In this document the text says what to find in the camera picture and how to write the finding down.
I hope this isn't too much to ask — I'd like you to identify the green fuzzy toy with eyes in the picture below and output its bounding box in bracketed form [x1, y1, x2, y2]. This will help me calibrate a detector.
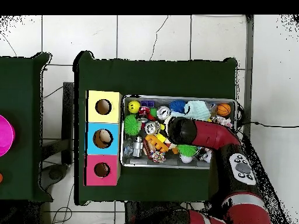
[123, 114, 141, 137]

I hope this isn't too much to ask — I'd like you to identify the mint green waffle cloth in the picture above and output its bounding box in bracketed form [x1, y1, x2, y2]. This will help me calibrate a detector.
[184, 100, 212, 122]

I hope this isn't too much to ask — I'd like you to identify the clear shallow mesh bin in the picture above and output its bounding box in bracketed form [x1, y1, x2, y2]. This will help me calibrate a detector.
[121, 95, 239, 171]

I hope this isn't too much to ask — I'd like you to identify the small white baseball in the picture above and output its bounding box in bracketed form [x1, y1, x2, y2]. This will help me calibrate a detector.
[180, 154, 193, 165]

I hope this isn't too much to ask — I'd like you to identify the pink round disc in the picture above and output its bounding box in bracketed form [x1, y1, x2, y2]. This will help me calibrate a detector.
[0, 114, 16, 158]

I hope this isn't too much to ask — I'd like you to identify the dark green table cloth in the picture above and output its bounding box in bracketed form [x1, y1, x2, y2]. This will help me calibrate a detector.
[73, 50, 239, 206]

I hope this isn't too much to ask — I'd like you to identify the yellow smiley ball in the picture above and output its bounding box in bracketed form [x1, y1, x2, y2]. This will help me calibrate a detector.
[127, 100, 141, 114]

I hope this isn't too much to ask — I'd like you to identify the black stand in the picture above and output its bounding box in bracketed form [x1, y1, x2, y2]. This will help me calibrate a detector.
[62, 82, 75, 165]

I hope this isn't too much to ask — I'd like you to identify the small orange basketball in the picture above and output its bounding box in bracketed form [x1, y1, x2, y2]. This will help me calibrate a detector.
[217, 103, 232, 117]

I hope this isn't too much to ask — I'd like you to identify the dark green side table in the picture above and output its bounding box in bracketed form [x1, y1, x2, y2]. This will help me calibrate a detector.
[0, 52, 52, 202]

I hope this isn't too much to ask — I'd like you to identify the wooden box with three holes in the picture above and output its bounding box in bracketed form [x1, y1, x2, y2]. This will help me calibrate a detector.
[84, 90, 122, 187]

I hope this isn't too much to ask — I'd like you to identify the green spiky ball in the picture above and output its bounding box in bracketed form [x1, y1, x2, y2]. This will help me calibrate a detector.
[177, 144, 199, 158]

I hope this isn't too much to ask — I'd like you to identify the blue spiky ball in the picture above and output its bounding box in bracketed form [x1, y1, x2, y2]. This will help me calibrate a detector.
[169, 100, 187, 114]

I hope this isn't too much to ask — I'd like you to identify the grey vertical pole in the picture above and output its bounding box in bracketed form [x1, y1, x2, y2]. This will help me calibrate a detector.
[240, 15, 255, 141]

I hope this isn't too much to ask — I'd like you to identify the silver drink can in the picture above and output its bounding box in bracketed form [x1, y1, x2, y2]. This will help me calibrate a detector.
[157, 106, 171, 120]

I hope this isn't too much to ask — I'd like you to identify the black cable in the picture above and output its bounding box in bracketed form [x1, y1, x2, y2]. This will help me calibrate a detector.
[242, 120, 299, 129]

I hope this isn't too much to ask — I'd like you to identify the orange toy building block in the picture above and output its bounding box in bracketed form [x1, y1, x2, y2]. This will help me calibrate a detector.
[144, 134, 178, 155]

